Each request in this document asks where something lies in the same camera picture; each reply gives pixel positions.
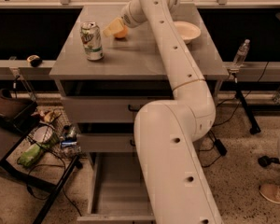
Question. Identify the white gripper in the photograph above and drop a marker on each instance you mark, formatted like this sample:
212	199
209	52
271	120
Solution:
128	17

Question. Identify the orange fruit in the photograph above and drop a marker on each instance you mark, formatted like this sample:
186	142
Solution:
122	33

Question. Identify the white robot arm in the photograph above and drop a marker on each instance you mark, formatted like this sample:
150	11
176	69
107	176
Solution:
176	185

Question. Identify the grey drawer cabinet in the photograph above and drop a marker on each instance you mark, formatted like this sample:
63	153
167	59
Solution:
135	57

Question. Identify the grey top drawer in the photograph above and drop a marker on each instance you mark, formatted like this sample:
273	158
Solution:
92	101

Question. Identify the grey open bottom drawer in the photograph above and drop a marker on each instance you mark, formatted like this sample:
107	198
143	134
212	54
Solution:
118	193

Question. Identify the green white soda can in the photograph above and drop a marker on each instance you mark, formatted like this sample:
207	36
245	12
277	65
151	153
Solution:
91	40

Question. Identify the white ceramic bowl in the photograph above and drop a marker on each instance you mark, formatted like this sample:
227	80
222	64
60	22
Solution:
187	31

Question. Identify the small black round device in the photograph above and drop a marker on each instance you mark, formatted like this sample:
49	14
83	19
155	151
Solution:
34	60

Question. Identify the clear plastic water bottle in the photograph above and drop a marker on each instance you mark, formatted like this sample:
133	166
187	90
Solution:
241	54

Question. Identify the black side table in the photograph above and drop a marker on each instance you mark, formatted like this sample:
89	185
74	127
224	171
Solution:
16	123

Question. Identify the green chip bag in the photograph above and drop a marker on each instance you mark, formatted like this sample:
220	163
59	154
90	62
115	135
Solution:
30	156

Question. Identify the black tripod stand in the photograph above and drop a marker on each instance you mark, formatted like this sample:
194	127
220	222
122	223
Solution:
239	95

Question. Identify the black caster wheel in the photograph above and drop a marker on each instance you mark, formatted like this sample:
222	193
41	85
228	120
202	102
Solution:
265	161

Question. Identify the tan sneaker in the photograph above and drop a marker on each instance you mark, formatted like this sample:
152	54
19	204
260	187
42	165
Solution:
270	192

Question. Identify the wire basket of snacks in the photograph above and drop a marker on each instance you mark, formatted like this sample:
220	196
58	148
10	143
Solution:
56	134

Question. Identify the black power adapter with cable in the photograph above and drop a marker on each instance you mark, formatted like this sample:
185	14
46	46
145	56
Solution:
222	151

